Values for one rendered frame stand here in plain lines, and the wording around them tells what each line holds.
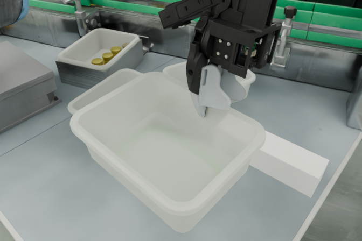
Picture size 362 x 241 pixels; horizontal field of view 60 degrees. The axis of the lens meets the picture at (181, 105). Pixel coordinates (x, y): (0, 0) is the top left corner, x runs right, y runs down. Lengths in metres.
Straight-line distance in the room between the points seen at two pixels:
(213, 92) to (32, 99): 0.59
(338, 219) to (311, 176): 0.53
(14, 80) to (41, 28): 0.40
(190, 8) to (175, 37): 0.65
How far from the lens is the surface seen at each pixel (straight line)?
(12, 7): 0.88
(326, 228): 1.24
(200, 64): 0.40
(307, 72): 1.01
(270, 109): 0.90
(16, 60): 0.99
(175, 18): 0.43
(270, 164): 0.70
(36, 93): 0.90
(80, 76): 0.96
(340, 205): 1.14
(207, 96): 0.42
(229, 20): 0.39
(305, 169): 0.68
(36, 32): 1.28
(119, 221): 0.65
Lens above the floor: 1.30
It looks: 38 degrees down
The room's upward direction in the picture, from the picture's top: straight up
